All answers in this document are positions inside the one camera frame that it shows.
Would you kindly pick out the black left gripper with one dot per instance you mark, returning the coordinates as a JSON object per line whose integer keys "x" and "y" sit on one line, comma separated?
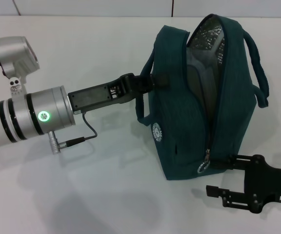
{"x": 99, "y": 95}

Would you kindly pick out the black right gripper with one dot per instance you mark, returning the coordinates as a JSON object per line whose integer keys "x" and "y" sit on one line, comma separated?
{"x": 269, "y": 185}

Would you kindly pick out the dark teal lunch bag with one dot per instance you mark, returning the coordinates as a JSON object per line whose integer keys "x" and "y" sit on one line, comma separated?
{"x": 179, "y": 109}

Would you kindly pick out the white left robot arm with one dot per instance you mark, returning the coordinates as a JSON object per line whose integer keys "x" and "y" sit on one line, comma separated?
{"x": 21, "y": 114}

